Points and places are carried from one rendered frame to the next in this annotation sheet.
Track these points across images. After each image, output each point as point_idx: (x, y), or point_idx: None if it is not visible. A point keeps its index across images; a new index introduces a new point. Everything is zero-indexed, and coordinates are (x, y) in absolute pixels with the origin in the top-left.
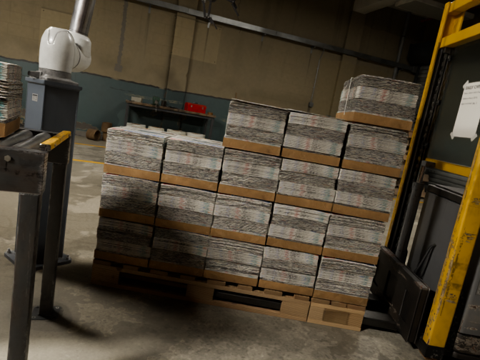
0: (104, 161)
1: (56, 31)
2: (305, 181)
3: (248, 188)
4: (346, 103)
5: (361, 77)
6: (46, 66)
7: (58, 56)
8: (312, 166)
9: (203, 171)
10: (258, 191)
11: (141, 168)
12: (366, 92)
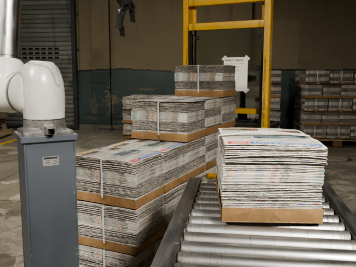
0: (135, 197)
1: (55, 68)
2: (213, 147)
3: (198, 168)
4: (198, 84)
5: (220, 67)
6: (58, 115)
7: (64, 99)
8: (214, 135)
9: (181, 168)
10: (201, 167)
11: (154, 189)
12: (224, 76)
